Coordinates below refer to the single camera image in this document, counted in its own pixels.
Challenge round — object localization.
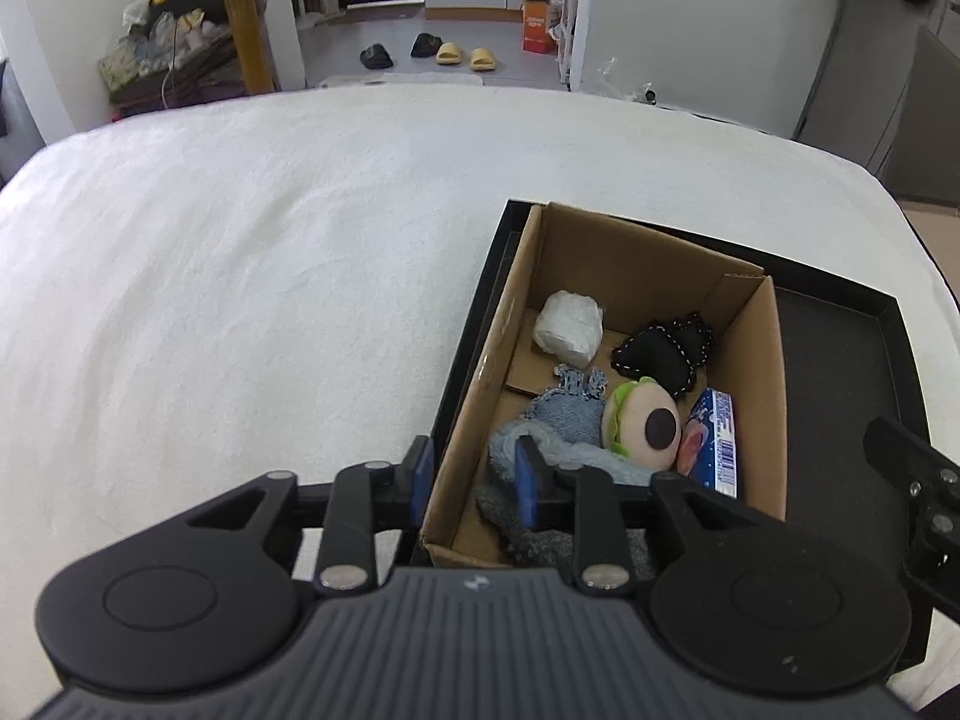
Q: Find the burger plush toy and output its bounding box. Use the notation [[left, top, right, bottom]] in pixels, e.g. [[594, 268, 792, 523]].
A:
[[601, 377, 683, 475]]

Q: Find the grey fluffy cloth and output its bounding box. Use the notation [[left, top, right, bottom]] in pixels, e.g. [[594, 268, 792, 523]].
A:
[[474, 420, 655, 571]]

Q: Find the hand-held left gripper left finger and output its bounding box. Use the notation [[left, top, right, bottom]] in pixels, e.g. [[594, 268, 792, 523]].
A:
[[180, 435, 437, 595]]

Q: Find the blue tissue packet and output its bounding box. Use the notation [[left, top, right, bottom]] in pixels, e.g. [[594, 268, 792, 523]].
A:
[[677, 388, 740, 500]]

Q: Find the frayed denim cloth piece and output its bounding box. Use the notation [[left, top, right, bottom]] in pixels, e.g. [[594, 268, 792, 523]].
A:
[[525, 364, 612, 445]]

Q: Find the clear plastic bag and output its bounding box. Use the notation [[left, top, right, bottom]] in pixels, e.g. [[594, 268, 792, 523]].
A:
[[596, 58, 662, 107]]

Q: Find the white shelf rack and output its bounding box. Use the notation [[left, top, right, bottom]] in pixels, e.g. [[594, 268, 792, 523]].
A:
[[555, 0, 595, 89]]

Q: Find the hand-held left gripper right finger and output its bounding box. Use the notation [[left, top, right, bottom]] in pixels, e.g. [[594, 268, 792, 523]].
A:
[[515, 435, 788, 595]]

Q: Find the clutter pile under table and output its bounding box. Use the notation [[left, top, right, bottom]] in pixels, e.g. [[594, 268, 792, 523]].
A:
[[96, 2, 250, 121]]

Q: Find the black pouch with white stitching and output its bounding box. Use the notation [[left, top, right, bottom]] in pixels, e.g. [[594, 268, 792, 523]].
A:
[[610, 313, 714, 401]]

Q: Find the black tray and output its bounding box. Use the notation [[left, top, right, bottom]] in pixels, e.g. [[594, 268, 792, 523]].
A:
[[409, 199, 935, 670]]

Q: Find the orange cardboard box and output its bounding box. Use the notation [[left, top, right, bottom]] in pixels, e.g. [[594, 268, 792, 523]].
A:
[[520, 0, 560, 56]]

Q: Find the brown cardboard box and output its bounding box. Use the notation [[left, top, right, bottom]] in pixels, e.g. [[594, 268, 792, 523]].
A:
[[418, 202, 788, 569]]

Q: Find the yellow wooden table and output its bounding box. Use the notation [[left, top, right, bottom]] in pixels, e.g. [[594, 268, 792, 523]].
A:
[[148, 0, 350, 96]]

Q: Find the white wad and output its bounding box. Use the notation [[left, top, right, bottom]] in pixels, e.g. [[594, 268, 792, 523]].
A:
[[533, 290, 605, 363]]

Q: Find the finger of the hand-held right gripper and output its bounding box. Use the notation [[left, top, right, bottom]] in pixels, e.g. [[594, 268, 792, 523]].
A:
[[862, 416, 960, 608]]

